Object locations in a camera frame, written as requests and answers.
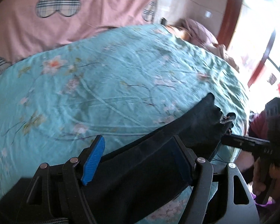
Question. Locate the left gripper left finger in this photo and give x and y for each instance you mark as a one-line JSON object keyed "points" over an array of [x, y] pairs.
{"points": [[90, 159]]}

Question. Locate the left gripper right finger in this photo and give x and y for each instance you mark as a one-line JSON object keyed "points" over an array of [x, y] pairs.
{"points": [[185, 161]]}

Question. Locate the black pants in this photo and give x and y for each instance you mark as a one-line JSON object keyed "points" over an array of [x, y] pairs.
{"points": [[135, 180]]}

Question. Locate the teal floral bed sheet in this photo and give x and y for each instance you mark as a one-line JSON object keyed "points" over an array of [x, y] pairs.
{"points": [[122, 84]]}

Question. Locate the pink clothes pile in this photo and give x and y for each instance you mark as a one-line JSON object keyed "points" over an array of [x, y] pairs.
{"points": [[198, 35]]}

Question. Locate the small black device on bed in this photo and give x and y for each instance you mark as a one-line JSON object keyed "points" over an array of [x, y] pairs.
{"points": [[163, 21]]}

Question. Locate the pink quilt with plaid hearts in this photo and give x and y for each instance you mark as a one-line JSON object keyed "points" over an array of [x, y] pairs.
{"points": [[28, 27]]}

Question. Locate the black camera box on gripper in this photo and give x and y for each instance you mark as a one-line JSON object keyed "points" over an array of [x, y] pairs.
{"points": [[272, 110]]}

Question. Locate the window with red frame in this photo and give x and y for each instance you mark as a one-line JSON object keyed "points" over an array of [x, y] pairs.
{"points": [[249, 32]]}

